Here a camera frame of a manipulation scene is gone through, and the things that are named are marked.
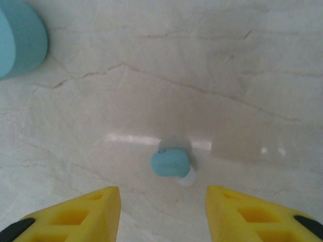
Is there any light blue wireless earbud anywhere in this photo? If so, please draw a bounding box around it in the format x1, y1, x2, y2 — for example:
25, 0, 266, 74
150, 147, 196, 188

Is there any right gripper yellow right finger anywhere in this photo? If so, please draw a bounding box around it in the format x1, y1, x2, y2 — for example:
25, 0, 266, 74
205, 186, 323, 242

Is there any light blue earbud charging case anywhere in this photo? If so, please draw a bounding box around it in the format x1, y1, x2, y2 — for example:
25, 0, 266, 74
0, 0, 49, 81

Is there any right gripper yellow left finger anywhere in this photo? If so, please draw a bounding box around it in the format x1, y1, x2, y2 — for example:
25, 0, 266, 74
0, 186, 122, 242

